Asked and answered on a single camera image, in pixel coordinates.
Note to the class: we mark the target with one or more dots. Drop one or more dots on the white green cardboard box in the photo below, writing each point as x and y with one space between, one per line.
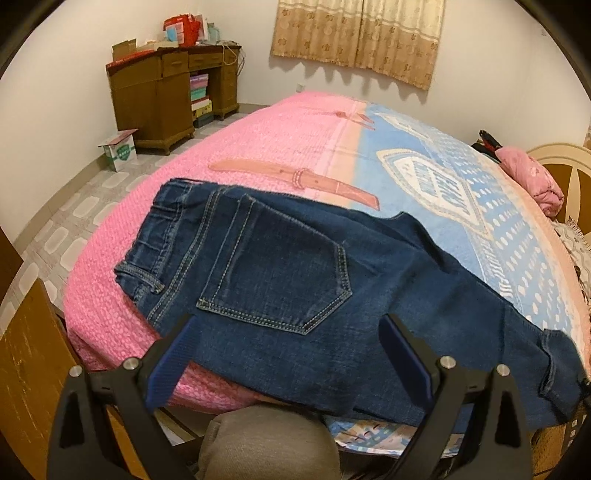
119 149

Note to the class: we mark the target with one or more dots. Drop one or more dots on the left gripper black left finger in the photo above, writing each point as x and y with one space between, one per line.
82 443

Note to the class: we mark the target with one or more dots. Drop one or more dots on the dark item beside quilt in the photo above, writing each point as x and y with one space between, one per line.
487 145

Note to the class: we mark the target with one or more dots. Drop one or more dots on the wooden bed footboard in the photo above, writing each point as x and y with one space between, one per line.
35 358

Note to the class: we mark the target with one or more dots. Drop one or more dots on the red box on desk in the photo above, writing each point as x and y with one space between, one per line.
186 29

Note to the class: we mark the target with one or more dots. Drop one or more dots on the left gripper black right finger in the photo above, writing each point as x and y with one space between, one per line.
495 444

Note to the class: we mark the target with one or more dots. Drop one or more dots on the brown wooden desk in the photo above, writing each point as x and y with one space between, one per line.
150 91

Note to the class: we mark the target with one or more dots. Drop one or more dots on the grey patterned pillow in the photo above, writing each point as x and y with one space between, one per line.
579 251

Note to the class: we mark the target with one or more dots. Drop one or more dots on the brown cream wooden headboard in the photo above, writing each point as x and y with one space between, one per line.
570 166

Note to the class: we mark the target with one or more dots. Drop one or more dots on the pink folded quilt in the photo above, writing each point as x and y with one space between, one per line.
533 177

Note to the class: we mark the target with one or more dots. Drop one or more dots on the blue pink patterned bedspread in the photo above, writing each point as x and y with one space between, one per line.
358 156

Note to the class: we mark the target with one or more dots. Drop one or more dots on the stacked boxes under desk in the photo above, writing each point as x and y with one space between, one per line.
201 104

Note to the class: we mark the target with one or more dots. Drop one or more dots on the grey trousered knee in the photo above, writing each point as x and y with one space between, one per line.
268 442

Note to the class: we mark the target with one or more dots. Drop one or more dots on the beige patterned curtain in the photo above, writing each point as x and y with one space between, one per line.
396 38

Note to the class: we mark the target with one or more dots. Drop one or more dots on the dark blue denim jeans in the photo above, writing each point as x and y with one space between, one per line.
288 294

